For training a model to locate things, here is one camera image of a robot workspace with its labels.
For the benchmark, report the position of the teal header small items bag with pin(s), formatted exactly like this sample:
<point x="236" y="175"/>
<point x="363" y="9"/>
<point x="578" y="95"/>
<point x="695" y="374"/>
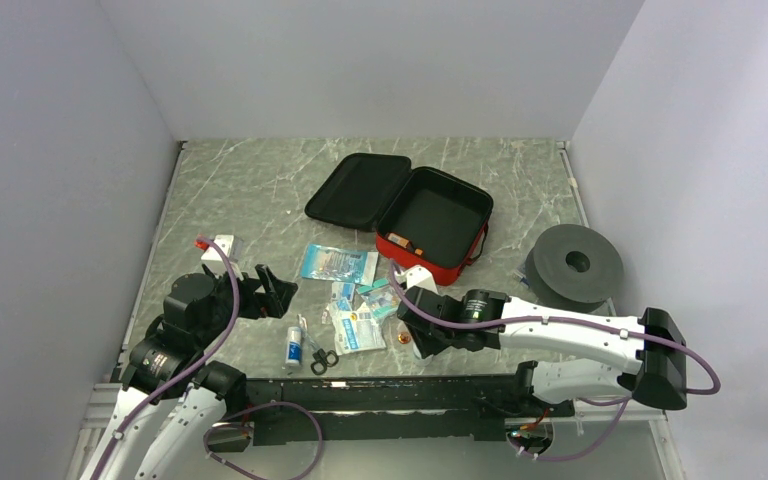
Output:
<point x="380" y="298"/>

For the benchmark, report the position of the white bandage roll blue label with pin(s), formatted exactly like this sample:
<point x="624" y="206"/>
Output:
<point x="293" y="347"/>

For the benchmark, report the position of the blue cotton swab packet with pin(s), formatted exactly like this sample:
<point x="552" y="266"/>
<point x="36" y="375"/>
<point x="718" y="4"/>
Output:
<point x="341" y="265"/>

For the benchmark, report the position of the black handled scissors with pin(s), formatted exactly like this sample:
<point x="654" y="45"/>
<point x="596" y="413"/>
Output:
<point x="322" y="359"/>

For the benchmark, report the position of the white gauze dressing packet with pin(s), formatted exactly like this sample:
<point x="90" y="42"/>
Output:
<point x="357" y="331"/>

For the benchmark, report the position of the red medicine kit case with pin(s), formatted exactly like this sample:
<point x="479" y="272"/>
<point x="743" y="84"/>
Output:
<point x="445" y="216"/>

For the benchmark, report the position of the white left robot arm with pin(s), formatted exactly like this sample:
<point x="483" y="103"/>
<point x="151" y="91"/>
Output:
<point x="172" y="393"/>

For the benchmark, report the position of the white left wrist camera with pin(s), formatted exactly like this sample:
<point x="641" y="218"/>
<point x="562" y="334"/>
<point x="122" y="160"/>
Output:
<point x="229" y="245"/>

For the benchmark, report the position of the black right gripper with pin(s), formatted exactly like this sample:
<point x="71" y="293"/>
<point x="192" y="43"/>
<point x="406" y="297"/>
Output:
<point x="425" y="345"/>

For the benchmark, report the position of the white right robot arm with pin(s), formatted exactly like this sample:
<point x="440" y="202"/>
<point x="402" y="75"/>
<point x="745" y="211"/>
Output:
<point x="636" y="357"/>

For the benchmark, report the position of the grey filament spool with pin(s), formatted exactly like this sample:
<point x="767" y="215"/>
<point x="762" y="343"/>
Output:
<point x="572" y="267"/>

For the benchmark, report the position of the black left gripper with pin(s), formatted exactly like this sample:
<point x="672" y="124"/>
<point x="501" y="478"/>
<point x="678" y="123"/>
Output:
<point x="272" y="303"/>

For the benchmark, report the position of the alcohol wipes clear bag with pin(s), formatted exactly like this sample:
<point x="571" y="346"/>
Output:
<point x="341" y="300"/>

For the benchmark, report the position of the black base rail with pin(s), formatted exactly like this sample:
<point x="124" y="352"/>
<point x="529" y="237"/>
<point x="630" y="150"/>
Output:
<point x="481" y="407"/>

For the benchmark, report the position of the brown bottle orange cap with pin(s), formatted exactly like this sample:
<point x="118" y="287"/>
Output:
<point x="404" y="243"/>

